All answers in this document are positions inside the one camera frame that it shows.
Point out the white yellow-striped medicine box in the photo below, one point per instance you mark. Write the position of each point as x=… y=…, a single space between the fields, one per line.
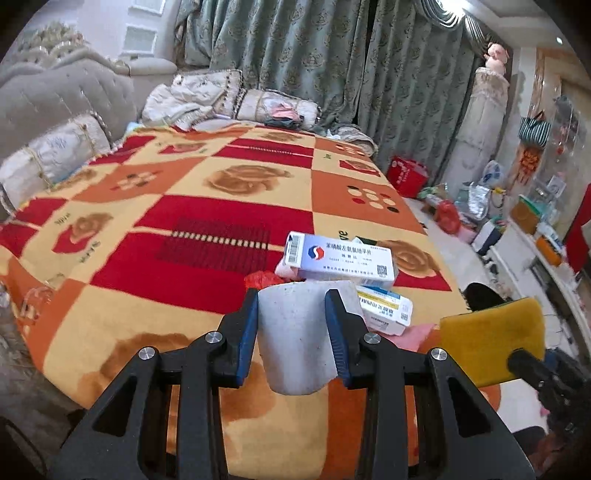
x=388 y=309

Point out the blue white medicine box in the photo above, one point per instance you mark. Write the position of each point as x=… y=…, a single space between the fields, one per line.
x=341 y=256

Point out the lace-covered standing air conditioner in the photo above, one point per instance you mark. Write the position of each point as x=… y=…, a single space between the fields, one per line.
x=480 y=120

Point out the grey tufted headboard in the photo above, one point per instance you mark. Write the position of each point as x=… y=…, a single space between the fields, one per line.
x=55 y=97

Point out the red plastic bag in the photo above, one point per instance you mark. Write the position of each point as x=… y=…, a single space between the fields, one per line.
x=263 y=279
x=448 y=217

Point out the silver foil bag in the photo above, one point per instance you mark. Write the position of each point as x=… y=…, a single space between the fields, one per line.
x=479 y=201

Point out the red gift bag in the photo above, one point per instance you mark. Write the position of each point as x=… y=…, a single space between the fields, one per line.
x=406 y=177

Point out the white embroidered bolster pillow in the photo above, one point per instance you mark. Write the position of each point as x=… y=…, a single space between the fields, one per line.
x=51 y=152

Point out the white folded quilt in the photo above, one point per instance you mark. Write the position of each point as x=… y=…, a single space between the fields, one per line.
x=171 y=104

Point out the folded patterned bedspread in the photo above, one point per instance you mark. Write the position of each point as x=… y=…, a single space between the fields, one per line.
x=353 y=136

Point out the white low cabinet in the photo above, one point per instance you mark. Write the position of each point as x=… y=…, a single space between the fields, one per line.
x=521 y=263

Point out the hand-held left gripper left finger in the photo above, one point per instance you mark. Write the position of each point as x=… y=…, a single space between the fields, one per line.
x=247 y=332

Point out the pink paper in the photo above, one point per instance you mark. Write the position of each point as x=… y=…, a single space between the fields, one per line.
x=415 y=337

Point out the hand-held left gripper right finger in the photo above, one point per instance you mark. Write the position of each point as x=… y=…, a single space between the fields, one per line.
x=336 y=332

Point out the tasselled embroidered cushion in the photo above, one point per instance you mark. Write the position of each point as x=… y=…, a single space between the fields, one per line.
x=217 y=90

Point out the gold tin box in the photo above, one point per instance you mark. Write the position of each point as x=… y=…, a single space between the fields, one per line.
x=524 y=217

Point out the pink pig plush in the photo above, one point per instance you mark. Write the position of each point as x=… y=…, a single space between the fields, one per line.
x=497 y=56

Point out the grey paper cup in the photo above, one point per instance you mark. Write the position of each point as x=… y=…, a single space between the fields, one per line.
x=295 y=332

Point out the red hanging ornament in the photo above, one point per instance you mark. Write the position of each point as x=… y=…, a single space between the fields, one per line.
x=530 y=161

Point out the striped tote bag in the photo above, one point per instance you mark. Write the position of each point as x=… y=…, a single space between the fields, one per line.
x=533 y=131

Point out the green patterned curtain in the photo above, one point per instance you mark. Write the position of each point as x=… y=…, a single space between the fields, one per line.
x=415 y=92
x=286 y=50

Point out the yellow sponge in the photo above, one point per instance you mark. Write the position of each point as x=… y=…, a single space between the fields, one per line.
x=489 y=341

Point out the red orange printed blanket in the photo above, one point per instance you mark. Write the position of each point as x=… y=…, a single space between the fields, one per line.
x=184 y=207

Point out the white wardrobe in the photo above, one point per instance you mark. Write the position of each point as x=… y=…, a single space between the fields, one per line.
x=143 y=37

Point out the pile of clothes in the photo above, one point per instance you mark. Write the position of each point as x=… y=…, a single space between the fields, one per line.
x=284 y=115

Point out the white plastic bag blue print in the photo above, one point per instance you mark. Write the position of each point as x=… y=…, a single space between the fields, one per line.
x=494 y=173

